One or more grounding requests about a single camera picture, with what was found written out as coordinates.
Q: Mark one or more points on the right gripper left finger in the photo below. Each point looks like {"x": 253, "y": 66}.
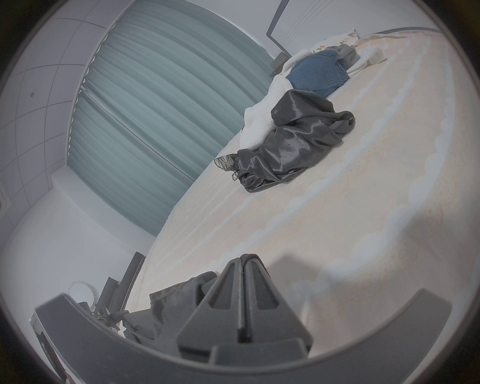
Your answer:
{"x": 210, "y": 315}

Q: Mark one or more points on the shiny black garment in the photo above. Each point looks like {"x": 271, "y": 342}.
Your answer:
{"x": 296, "y": 142}

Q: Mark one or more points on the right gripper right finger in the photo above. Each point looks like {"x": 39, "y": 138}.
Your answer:
{"x": 277, "y": 315}

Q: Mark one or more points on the white printed pillow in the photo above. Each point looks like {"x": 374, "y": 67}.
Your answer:
{"x": 337, "y": 39}

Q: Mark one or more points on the blue-green curtain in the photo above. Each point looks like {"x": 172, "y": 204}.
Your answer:
{"x": 157, "y": 112}

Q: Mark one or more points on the pile of clothes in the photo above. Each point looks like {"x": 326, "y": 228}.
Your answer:
{"x": 315, "y": 71}

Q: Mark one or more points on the black T-shirt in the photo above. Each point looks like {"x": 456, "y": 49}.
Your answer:
{"x": 172, "y": 307}

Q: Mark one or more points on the grey bedside table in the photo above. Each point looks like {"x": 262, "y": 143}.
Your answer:
{"x": 279, "y": 63}

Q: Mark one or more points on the bed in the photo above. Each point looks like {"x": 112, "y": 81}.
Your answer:
{"x": 356, "y": 187}

